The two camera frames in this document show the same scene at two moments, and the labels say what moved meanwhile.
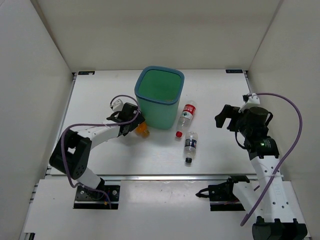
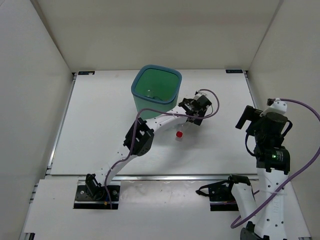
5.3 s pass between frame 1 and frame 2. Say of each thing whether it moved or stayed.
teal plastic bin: stayed
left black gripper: moved
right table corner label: stayed
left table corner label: stayed
